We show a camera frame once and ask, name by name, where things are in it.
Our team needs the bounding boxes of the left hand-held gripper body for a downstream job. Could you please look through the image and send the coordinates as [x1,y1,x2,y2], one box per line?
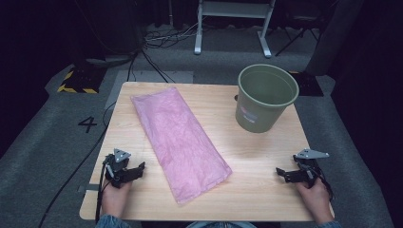
[103,147,136,189]

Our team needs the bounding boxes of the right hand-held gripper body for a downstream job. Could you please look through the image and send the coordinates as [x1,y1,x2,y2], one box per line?
[293,148,330,189]

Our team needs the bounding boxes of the pink plastic bag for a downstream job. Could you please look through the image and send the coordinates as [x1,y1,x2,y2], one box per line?
[130,86,233,205]

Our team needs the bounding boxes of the green plastic bin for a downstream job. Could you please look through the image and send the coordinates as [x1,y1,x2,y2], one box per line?
[235,64,300,134]

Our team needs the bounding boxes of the person's right hand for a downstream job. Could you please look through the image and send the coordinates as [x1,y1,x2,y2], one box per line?
[296,179,336,224]

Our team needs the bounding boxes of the person's left hand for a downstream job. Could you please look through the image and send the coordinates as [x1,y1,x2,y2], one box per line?
[101,180,133,219]

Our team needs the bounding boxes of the grey tape strip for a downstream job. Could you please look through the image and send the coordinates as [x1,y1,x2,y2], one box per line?
[77,183,100,194]

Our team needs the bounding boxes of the black yellow striped base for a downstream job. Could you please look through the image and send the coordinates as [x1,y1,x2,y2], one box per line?
[288,69,325,98]
[56,65,107,95]

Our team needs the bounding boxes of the black tripod stand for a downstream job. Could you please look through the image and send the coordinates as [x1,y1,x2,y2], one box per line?
[274,25,320,58]

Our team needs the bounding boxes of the dark equipment stand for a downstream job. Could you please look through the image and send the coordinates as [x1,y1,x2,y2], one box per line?
[71,0,147,69]

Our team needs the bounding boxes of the grey curtain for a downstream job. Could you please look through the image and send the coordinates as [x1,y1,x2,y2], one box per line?
[304,0,366,76]

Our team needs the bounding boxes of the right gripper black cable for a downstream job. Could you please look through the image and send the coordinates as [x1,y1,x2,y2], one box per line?
[315,167,336,203]

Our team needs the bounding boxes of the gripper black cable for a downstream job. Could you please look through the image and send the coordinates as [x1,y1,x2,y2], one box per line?
[94,154,115,224]
[315,167,336,203]

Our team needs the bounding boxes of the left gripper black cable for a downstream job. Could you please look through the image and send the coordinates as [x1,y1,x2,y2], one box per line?
[94,154,115,224]

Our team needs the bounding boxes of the long black floor cable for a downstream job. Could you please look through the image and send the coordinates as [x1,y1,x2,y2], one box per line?
[37,101,118,228]

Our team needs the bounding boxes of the tangled cable bundle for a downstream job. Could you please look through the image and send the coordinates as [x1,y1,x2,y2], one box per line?
[143,17,205,84]

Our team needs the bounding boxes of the white metal stand frame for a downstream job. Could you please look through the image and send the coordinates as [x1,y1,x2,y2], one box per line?
[193,0,277,59]

